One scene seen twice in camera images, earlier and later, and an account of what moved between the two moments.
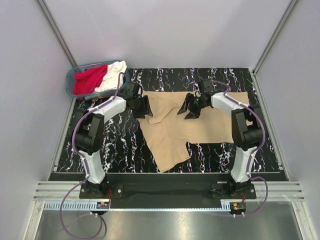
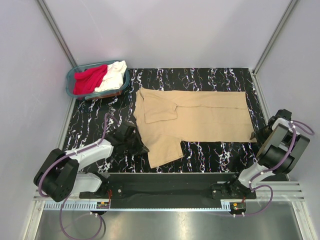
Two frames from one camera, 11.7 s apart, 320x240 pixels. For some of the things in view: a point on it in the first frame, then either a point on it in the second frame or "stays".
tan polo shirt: x=167 y=133 stays
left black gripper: x=145 y=109 -> x=140 y=148
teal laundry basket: x=70 y=83 stays
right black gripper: x=189 y=98 -> x=257 y=134
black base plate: x=167 y=188 stays
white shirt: x=110 y=78 stays
